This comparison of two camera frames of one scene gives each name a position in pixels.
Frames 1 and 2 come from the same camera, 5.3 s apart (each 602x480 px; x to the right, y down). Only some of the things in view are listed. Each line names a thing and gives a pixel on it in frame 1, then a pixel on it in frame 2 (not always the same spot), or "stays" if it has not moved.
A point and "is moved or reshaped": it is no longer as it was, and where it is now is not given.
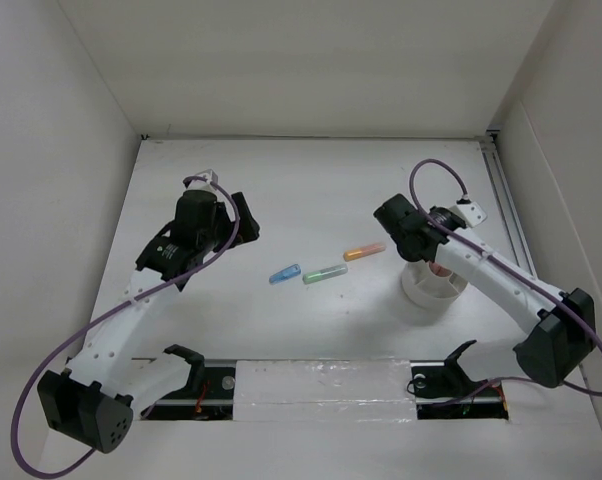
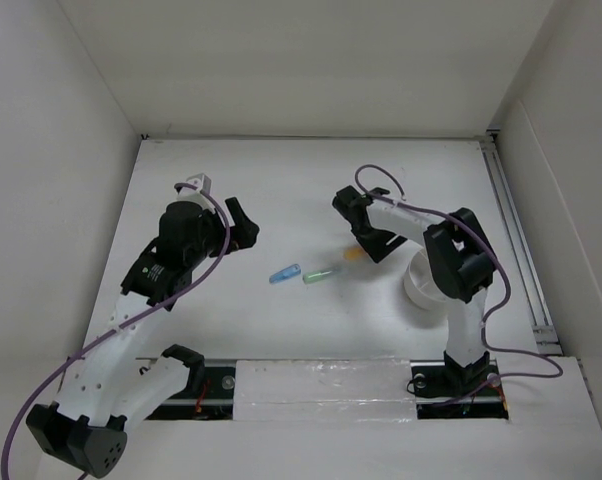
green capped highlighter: [318, 275] is moved or reshaped
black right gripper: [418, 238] → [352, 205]
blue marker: [286, 274] stays
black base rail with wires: [438, 394] stays
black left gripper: [247, 228] stays
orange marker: [352, 254] stays
